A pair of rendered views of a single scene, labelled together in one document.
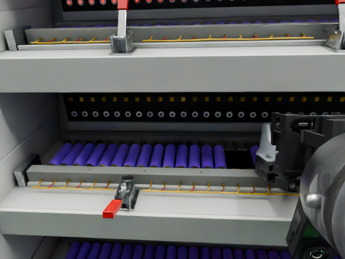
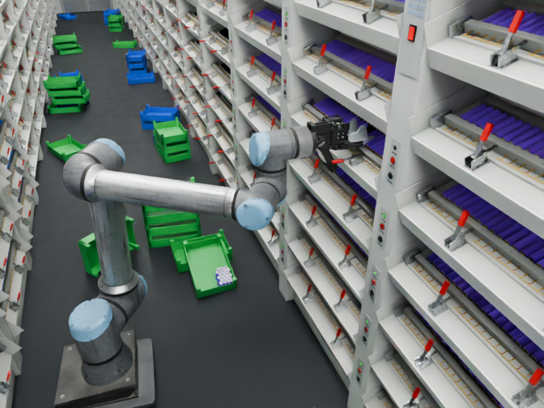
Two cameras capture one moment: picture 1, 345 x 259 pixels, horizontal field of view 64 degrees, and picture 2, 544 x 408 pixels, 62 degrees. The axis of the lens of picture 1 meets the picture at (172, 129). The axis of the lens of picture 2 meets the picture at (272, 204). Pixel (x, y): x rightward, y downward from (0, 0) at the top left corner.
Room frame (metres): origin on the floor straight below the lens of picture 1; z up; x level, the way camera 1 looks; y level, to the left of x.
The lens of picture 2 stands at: (-0.41, -1.18, 1.57)
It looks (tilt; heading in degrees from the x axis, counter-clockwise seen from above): 32 degrees down; 64
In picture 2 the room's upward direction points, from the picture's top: straight up
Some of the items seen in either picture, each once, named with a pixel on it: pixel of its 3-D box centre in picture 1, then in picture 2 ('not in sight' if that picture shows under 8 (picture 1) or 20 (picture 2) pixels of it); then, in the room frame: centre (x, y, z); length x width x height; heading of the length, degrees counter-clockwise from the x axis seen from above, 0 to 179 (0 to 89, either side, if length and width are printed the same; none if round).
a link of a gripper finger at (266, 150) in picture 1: (266, 144); (353, 128); (0.37, -0.13, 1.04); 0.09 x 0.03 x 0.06; 3
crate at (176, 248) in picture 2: not in sight; (201, 249); (0.10, 0.76, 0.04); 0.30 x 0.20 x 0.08; 175
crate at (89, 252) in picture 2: not in sight; (110, 244); (-0.34, 0.94, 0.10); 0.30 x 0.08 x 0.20; 30
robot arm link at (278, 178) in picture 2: not in sight; (270, 184); (0.09, -0.14, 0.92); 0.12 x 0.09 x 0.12; 50
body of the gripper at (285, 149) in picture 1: (320, 159); (326, 134); (0.27, -0.15, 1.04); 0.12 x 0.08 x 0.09; 175
